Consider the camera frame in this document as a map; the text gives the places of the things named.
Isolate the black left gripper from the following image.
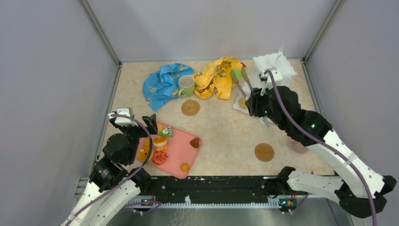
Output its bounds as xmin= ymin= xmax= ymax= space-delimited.
xmin=111 ymin=113 xmax=158 ymax=164

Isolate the metal tongs white handle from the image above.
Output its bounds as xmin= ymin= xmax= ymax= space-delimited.
xmin=231 ymin=66 xmax=252 ymax=115

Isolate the round tan muffin cake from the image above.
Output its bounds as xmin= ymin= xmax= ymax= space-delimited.
xmin=238 ymin=97 xmax=247 ymax=109

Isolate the green round macaron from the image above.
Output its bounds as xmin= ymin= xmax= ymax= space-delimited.
xmin=233 ymin=68 xmax=242 ymax=81

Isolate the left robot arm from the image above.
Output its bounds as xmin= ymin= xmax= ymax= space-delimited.
xmin=63 ymin=112 xmax=158 ymax=226

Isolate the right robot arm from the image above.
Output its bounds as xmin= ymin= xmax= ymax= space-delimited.
xmin=246 ymin=86 xmax=397 ymax=218

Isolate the orange glazed bun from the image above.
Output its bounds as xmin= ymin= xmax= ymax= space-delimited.
xmin=138 ymin=146 xmax=154 ymax=162

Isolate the yellow orange pastry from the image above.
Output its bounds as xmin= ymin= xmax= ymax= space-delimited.
xmin=152 ymin=137 xmax=168 ymax=148

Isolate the green cake slice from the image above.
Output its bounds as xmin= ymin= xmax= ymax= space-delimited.
xmin=158 ymin=126 xmax=174 ymax=137

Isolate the blue patterned cloth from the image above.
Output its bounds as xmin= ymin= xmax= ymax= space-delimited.
xmin=142 ymin=63 xmax=194 ymax=111

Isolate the red orange donut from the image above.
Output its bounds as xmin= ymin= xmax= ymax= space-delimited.
xmin=152 ymin=151 xmax=168 ymax=165

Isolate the white tiered dessert stand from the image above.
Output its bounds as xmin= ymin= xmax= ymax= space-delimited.
xmin=233 ymin=47 xmax=298 ymax=125

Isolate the round wooden coaster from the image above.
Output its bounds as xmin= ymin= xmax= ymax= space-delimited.
xmin=255 ymin=143 xmax=275 ymax=162

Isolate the pink cup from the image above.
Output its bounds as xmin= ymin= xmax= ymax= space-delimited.
xmin=290 ymin=140 xmax=309 ymax=154

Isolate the pink plastic tray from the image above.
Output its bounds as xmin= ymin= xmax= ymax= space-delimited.
xmin=136 ymin=122 xmax=201 ymax=179

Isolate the yellow patterned cloth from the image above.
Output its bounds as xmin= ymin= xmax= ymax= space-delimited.
xmin=194 ymin=56 xmax=246 ymax=100

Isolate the woven rattan coaster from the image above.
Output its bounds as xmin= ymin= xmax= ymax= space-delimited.
xmin=181 ymin=100 xmax=200 ymax=116

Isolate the brown heart cookie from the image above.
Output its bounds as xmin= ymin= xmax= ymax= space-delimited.
xmin=190 ymin=137 xmax=201 ymax=149

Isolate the green mug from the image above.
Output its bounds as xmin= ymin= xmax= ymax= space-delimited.
xmin=178 ymin=75 xmax=195 ymax=97

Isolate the orange swirl cookie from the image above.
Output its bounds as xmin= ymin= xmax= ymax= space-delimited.
xmin=180 ymin=162 xmax=190 ymax=173

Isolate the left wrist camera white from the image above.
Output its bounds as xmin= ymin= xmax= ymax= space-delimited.
xmin=108 ymin=107 xmax=138 ymax=126

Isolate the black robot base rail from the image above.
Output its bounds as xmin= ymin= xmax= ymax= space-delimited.
xmin=138 ymin=176 xmax=305 ymax=204

